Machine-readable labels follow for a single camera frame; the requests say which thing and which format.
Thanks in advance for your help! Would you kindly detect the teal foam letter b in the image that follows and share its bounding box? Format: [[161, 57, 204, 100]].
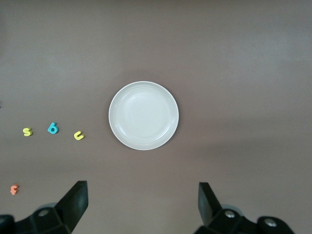
[[47, 122, 59, 135]]

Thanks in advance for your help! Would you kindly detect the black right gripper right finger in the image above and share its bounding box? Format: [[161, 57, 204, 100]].
[[198, 182, 296, 234]]

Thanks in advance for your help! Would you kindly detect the brown table cover sheet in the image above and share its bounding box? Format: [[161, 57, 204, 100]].
[[0, 0, 312, 234]]

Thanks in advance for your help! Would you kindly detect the beige round plate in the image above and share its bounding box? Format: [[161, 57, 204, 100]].
[[108, 81, 179, 151]]

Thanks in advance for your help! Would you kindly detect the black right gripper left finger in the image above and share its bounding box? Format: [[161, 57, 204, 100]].
[[0, 180, 88, 234]]

